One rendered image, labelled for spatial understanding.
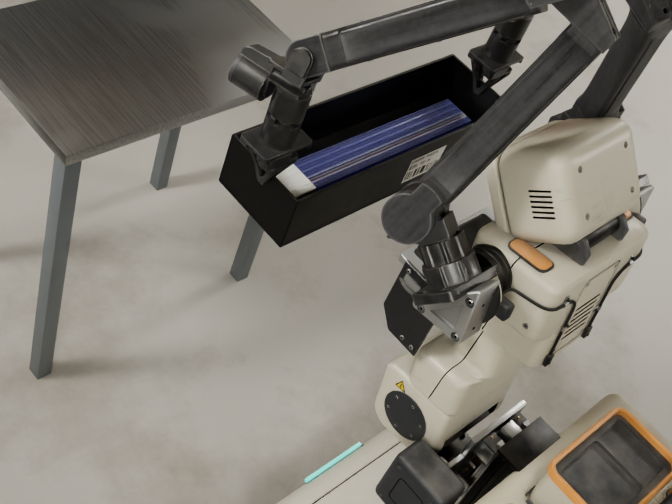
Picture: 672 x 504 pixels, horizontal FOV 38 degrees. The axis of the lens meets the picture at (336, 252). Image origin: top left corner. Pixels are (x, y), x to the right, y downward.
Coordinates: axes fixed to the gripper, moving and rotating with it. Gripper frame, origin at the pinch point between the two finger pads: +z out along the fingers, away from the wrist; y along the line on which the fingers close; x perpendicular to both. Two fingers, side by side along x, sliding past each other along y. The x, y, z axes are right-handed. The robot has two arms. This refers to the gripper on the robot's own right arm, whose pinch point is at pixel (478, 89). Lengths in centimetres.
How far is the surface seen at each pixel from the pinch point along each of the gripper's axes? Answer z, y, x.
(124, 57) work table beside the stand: 30, 36, -63
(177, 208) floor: 111, -3, -74
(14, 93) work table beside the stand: 30, 64, -62
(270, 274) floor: 111, -12, -39
